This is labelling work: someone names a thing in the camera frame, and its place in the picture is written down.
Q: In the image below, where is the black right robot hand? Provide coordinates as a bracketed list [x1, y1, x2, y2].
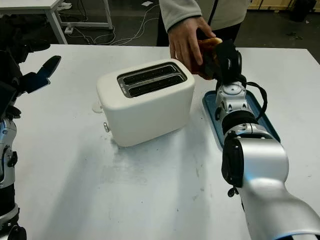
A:
[199, 39, 248, 86]

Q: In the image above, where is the white desk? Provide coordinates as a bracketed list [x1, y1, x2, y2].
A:
[0, 0, 115, 45]

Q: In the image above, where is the person in dark trousers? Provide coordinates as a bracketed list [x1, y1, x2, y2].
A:
[156, 0, 251, 47]

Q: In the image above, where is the white floor cable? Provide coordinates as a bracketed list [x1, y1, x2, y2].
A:
[72, 4, 161, 46]

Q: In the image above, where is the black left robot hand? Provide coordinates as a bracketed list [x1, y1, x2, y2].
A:
[0, 14, 62, 95]

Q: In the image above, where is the person's right hand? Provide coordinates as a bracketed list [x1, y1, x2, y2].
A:
[168, 17, 217, 75]

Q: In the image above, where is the blue plastic tray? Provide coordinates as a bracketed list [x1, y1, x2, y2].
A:
[201, 88, 281, 151]

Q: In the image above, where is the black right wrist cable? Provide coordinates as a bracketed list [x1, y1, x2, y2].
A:
[239, 81, 270, 121]

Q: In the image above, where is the browned toast slice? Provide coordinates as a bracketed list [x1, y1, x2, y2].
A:
[191, 37, 223, 81]

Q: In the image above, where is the black bag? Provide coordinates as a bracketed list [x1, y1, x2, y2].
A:
[289, 0, 317, 23]

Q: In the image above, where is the wooden crate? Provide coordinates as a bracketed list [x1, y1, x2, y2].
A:
[246, 0, 296, 11]

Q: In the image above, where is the white two-slot toaster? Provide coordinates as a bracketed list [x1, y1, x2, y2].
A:
[91, 59, 196, 148]

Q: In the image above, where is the person's grey sleeved right forearm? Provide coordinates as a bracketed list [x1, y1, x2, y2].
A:
[158, 0, 203, 34]

